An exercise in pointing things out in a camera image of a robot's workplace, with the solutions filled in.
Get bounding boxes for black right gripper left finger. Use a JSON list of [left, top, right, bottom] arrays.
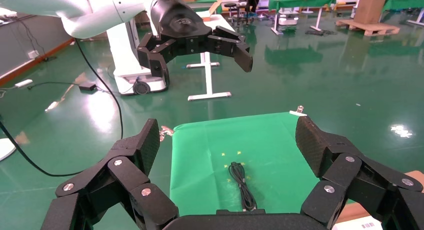
[[41, 118, 180, 230]]

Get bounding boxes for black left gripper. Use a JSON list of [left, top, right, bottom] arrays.
[[136, 0, 254, 89]]

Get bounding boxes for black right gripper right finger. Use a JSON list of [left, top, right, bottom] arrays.
[[295, 115, 424, 230]]

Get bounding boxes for black data cable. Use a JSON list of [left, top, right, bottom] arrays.
[[227, 161, 258, 212]]

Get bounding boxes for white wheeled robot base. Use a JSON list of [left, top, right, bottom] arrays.
[[106, 18, 167, 97]]

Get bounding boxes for brown cardboard mailer box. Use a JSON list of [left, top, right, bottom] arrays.
[[336, 170, 424, 224]]

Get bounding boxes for white table with T-legs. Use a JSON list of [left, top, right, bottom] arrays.
[[186, 14, 237, 102]]

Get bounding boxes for metal binder clip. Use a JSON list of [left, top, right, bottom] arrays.
[[159, 125, 175, 143], [289, 105, 308, 117]]

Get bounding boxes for black stool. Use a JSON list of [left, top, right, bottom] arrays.
[[223, 2, 250, 25]]

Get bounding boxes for green tablecloth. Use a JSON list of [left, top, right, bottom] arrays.
[[169, 111, 321, 217]]

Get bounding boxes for black power adapter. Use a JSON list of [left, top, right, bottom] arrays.
[[78, 81, 98, 93]]

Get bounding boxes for green covered table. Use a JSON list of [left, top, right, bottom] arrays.
[[382, 0, 424, 27], [267, 0, 337, 36]]

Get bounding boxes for white round floor base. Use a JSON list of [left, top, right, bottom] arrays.
[[0, 137, 17, 162]]

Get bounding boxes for white power strip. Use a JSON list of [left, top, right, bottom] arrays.
[[14, 79, 34, 89]]

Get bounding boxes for wooden pallet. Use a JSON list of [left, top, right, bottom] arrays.
[[335, 18, 401, 37]]

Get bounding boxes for tall cardboard carton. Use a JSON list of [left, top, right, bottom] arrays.
[[353, 0, 389, 25]]

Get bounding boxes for long black hanging cable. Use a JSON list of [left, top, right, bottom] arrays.
[[0, 38, 124, 178]]

